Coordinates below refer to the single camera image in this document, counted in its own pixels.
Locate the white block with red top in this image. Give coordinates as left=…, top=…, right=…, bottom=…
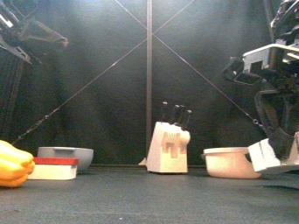
left=27, top=156, right=80, bottom=181

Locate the yellow toy bell pepper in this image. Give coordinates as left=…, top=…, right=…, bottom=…
left=0, top=139, right=36, bottom=188

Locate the metal vertical frame pole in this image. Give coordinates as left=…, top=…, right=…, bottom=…
left=144, top=0, right=155, bottom=165

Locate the beige wooden knife block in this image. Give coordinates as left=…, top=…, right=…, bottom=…
left=144, top=121, right=192, bottom=174

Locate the grey toy bowl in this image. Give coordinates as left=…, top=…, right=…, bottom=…
left=36, top=146, right=95, bottom=173

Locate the white toy sushi roll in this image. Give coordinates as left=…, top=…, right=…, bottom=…
left=247, top=137, right=299, bottom=175

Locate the black rear frame rail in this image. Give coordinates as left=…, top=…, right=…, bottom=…
left=88, top=164, right=208, bottom=170

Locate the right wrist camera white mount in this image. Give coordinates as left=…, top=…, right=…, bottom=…
left=221, top=43, right=299, bottom=86

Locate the black-handled toy knife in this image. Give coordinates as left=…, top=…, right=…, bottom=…
left=160, top=101, right=169, bottom=123
left=169, top=104, right=181, bottom=125
left=181, top=109, right=193, bottom=131
left=175, top=104, right=187, bottom=127

